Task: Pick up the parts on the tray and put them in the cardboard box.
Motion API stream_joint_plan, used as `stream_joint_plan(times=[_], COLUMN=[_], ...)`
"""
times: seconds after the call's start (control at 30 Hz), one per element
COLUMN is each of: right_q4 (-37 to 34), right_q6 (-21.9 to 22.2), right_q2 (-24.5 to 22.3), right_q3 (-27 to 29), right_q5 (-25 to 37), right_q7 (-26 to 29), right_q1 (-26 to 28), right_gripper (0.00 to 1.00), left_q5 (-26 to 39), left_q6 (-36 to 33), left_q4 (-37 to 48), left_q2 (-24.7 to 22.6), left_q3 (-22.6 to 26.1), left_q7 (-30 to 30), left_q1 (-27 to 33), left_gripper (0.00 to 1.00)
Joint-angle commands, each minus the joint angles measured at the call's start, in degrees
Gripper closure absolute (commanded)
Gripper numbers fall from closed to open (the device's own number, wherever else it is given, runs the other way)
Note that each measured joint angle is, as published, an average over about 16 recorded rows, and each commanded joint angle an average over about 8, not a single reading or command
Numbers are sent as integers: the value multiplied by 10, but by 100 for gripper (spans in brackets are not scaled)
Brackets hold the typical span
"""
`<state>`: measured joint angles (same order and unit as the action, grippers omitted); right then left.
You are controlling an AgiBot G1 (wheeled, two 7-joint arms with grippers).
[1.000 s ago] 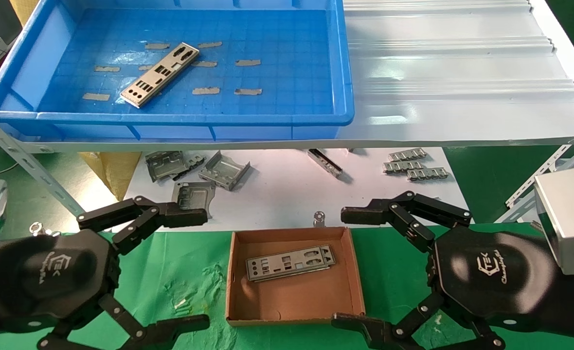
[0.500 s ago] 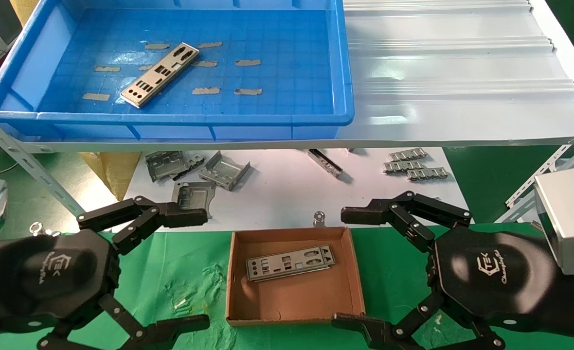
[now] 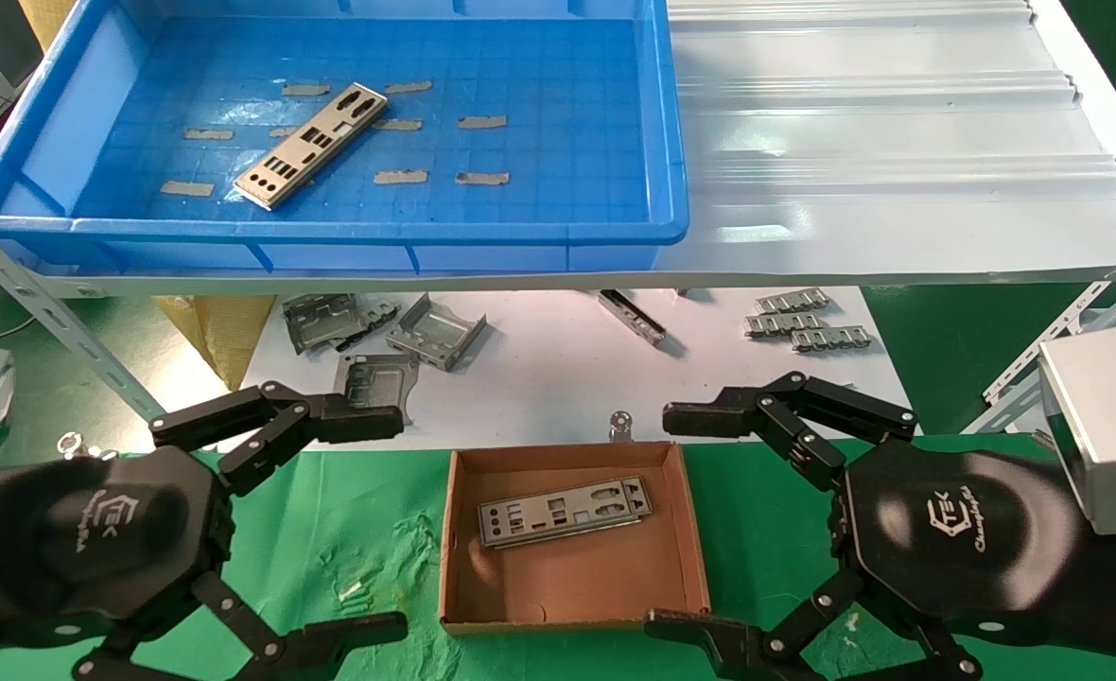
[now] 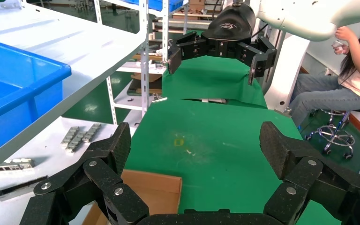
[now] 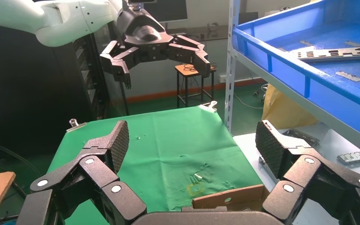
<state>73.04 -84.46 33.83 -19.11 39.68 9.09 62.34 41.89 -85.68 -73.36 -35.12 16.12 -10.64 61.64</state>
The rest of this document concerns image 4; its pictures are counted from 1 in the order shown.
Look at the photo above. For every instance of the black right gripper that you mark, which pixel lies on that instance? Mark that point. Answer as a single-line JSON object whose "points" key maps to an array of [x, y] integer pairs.
{"points": [[229, 28]]}

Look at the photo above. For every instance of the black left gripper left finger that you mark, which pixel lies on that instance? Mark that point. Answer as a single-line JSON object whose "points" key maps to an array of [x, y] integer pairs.
{"points": [[102, 177]]}

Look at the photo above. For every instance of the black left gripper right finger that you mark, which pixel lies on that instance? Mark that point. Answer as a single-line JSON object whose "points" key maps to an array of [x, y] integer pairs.
{"points": [[310, 183]]}

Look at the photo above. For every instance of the white handheld controller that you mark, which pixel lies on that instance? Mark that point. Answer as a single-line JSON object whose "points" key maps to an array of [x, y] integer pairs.
{"points": [[337, 44]]}

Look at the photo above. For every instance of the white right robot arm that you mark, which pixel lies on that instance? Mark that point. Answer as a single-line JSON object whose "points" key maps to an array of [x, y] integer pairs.
{"points": [[307, 15]]}

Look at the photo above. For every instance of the brown cardboard carton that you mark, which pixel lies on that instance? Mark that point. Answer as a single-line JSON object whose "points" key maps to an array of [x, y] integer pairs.
{"points": [[200, 5]]}

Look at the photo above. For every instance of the brown cardboard box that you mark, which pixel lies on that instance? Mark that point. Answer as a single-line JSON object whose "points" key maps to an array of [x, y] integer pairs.
{"points": [[155, 192]]}

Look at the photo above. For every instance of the blue plastic tray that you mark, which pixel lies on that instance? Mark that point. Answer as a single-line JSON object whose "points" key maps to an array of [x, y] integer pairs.
{"points": [[12, 93]]}

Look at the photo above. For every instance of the operator hand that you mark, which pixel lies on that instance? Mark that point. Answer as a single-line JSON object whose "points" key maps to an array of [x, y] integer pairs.
{"points": [[344, 50], [346, 34]]}

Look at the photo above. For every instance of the green table cloth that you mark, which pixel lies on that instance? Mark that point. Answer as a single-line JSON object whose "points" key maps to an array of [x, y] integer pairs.
{"points": [[211, 80], [223, 174]]}

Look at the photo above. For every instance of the ladder-shaped metal clip strip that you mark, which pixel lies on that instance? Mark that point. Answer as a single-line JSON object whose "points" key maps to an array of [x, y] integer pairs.
{"points": [[76, 142], [69, 136]]}

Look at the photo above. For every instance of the small metal shield group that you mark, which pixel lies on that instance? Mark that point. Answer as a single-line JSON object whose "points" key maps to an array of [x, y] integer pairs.
{"points": [[92, 132]]}

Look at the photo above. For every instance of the chrome swivel stool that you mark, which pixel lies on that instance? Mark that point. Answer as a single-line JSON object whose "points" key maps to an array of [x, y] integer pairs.
{"points": [[335, 136]]}

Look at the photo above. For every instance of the white background shelving rack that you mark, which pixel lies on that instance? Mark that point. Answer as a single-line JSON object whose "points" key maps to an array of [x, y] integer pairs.
{"points": [[165, 28]]}

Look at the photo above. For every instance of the white robot torso column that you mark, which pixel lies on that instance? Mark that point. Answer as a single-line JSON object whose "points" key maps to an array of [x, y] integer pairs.
{"points": [[287, 77]]}

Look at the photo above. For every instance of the blue storage bin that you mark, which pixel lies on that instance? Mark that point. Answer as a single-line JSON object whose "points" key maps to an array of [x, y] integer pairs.
{"points": [[158, 4]]}

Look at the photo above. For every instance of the small white paper scrap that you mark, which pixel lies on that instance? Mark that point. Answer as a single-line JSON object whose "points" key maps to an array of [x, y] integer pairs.
{"points": [[191, 152]]}

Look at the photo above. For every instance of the seated person pink shirt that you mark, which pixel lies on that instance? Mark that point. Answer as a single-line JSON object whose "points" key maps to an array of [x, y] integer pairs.
{"points": [[357, 84]]}

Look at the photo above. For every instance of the white slotted shelf post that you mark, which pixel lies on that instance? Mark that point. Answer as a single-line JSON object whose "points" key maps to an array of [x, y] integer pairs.
{"points": [[145, 77], [111, 99]]}

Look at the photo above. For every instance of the slotted grey metal rail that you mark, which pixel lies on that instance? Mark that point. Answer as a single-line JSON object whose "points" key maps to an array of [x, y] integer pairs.
{"points": [[12, 165]]}

